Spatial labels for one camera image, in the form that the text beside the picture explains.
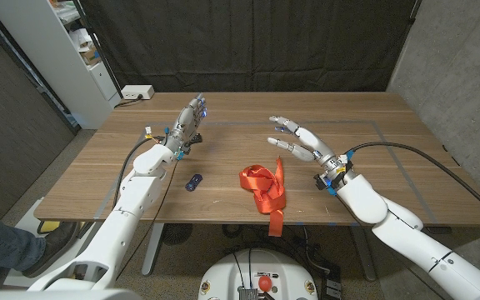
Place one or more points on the black floor power strip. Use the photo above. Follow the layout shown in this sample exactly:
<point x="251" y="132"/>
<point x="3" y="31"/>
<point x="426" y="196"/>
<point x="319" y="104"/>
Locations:
<point x="331" y="285"/>

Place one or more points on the red emergency stop button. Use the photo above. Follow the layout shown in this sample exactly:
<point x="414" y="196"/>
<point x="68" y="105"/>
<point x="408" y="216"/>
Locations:
<point x="265" y="283"/>

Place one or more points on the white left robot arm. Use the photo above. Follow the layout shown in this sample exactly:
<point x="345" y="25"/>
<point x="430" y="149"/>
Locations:
<point x="127" y="208"/>

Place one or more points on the black backdrop stand pole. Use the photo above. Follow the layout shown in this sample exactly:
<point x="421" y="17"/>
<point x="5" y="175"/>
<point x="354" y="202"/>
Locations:
<point x="98" y="46"/>

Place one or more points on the person's dark shoe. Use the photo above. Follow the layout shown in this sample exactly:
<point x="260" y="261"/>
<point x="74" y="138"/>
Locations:
<point x="52" y="246"/>

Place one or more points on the white floor board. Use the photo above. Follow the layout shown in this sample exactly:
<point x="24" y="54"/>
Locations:
<point x="25" y="221"/>

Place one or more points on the grey tape outline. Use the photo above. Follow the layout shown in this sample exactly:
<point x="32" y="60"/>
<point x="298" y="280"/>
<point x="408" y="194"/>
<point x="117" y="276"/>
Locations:
<point x="240" y="123"/>

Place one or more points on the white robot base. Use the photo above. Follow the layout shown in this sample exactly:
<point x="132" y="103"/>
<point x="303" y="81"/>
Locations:
<point x="261" y="266"/>

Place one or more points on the white shelf cabinet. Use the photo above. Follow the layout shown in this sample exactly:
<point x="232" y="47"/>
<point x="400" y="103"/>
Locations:
<point x="52" y="62"/>

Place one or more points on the black round ribbed disc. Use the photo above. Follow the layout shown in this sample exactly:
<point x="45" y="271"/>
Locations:
<point x="177" y="233"/>

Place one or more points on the cardboard box with blue tape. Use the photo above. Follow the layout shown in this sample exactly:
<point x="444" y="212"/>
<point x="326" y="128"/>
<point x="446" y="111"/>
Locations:
<point x="90" y="55"/>

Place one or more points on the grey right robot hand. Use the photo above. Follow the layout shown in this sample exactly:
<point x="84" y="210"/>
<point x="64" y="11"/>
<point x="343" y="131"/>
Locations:
<point x="313" y="141"/>

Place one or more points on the orange satin ribbon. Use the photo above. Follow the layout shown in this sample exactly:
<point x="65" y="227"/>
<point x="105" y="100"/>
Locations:
<point x="265" y="187"/>

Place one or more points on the black backdrop curtain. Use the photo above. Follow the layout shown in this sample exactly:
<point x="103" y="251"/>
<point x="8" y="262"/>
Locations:
<point x="244" y="41"/>

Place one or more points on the white power box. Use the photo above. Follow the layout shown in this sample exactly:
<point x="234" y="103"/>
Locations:
<point x="138" y="91"/>

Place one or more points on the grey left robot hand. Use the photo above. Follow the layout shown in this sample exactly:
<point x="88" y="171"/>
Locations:
<point x="186" y="123"/>

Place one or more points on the blue toy car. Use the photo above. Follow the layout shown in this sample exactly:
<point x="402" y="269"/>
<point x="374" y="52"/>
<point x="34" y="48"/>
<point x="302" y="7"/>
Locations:
<point x="193" y="182"/>

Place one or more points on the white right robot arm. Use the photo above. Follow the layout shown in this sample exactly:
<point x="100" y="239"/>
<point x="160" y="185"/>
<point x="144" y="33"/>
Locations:
<point x="411" y="246"/>

